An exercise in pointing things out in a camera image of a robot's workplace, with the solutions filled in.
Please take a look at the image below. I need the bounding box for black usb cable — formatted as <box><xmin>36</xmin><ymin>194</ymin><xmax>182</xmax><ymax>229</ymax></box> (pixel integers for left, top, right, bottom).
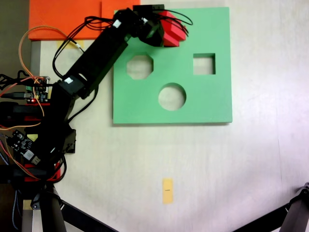
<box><xmin>0</xmin><ymin>91</ymin><xmax>28</xmax><ymax>99</ymax></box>

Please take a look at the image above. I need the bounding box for blue braided cable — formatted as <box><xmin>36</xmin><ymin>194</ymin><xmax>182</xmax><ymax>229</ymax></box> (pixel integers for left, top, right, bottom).
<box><xmin>11</xmin><ymin>190</ymin><xmax>20</xmax><ymax>231</ymax></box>

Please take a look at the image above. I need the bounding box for red cross columnar block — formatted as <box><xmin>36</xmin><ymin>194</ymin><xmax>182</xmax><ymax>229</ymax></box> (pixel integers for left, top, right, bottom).
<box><xmin>158</xmin><ymin>11</ymin><xmax>188</xmax><ymax>48</ymax></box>

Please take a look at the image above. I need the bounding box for thin orange wire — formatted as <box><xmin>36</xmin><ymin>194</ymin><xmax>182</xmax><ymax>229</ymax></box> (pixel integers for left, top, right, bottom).
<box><xmin>18</xmin><ymin>25</ymin><xmax>73</xmax><ymax>116</ymax></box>

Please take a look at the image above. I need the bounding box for thin black tripod strut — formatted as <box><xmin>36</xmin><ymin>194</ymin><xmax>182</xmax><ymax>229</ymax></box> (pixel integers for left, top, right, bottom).
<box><xmin>231</xmin><ymin>202</ymin><xmax>290</xmax><ymax>232</ymax></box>
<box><xmin>59</xmin><ymin>200</ymin><xmax>119</xmax><ymax>232</ymax></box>

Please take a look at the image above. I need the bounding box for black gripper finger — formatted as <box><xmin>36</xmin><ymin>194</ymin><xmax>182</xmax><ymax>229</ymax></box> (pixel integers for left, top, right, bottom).
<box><xmin>145</xmin><ymin>27</ymin><xmax>165</xmax><ymax>48</ymax></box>

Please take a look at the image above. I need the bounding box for yellow paper label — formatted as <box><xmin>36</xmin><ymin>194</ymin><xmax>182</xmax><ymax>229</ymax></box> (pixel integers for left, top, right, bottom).
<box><xmin>162</xmin><ymin>178</ymin><xmax>174</xmax><ymax>205</ymax></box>

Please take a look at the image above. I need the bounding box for green shape sorter board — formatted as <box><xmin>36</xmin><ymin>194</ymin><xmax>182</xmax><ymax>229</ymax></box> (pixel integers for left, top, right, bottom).
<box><xmin>112</xmin><ymin>6</ymin><xmax>233</xmax><ymax>125</ymax></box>

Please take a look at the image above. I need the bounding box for orange foam block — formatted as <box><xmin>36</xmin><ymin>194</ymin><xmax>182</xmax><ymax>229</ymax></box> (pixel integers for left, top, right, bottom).
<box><xmin>28</xmin><ymin>0</ymin><xmax>141</xmax><ymax>41</ymax></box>

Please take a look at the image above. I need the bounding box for black servo cable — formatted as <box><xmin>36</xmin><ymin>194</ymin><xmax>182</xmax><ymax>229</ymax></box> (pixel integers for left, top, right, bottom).
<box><xmin>52</xmin><ymin>15</ymin><xmax>117</xmax><ymax>81</ymax></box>
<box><xmin>154</xmin><ymin>9</ymin><xmax>194</xmax><ymax>37</ymax></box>

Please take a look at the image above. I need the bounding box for black circuit board silver chip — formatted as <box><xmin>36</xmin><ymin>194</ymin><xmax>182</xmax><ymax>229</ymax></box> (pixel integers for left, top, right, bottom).
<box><xmin>6</xmin><ymin>130</ymin><xmax>42</xmax><ymax>166</ymax></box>

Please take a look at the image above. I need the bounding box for black cable with white tag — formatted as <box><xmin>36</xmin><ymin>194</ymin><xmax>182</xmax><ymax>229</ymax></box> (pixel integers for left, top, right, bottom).
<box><xmin>67</xmin><ymin>37</ymin><xmax>99</xmax><ymax>123</ymax></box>

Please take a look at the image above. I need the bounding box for circuit board with green terminal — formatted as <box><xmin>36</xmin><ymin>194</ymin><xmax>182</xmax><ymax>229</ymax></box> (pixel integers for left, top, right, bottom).
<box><xmin>25</xmin><ymin>76</ymin><xmax>53</xmax><ymax>104</ymax></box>

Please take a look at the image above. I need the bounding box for red black table clamp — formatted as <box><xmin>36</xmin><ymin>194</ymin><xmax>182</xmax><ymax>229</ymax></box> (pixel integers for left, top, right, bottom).
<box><xmin>0</xmin><ymin>101</ymin><xmax>52</xmax><ymax>121</ymax></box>
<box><xmin>0</xmin><ymin>162</ymin><xmax>61</xmax><ymax>182</ymax></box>

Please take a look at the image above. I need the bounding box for black tripod leg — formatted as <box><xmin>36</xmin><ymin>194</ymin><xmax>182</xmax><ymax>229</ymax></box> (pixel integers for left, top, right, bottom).
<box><xmin>281</xmin><ymin>181</ymin><xmax>309</xmax><ymax>232</ymax></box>
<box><xmin>30</xmin><ymin>185</ymin><xmax>68</xmax><ymax>232</ymax></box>

